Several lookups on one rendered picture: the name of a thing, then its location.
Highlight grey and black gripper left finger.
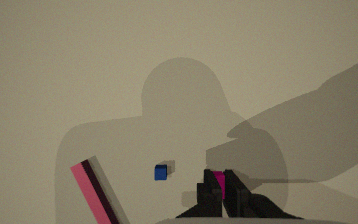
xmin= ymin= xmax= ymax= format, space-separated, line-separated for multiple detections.
xmin=176 ymin=169 xmax=223 ymax=218

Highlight small magenta block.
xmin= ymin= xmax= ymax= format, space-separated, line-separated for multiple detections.
xmin=213 ymin=171 xmax=225 ymax=199

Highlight pink rod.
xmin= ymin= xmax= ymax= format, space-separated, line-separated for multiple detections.
xmin=70 ymin=159 xmax=120 ymax=224

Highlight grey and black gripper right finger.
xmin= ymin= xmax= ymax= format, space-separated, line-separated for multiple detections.
xmin=223 ymin=170 xmax=303 ymax=219

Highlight small blue cube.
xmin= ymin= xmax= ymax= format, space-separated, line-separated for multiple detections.
xmin=154 ymin=165 xmax=167 ymax=180

